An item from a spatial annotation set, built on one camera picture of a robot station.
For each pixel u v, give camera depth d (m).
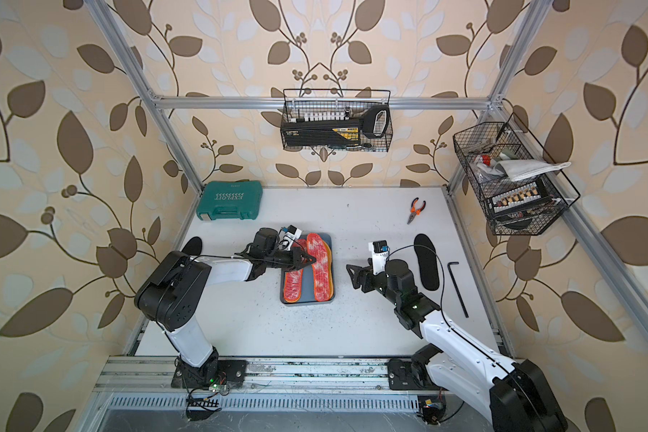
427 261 0.96
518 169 0.63
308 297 0.89
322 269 0.89
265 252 0.77
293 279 0.91
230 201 1.12
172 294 0.49
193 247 1.02
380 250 0.70
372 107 0.83
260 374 0.75
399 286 0.62
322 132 0.83
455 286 0.89
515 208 0.67
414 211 1.12
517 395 0.40
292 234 0.87
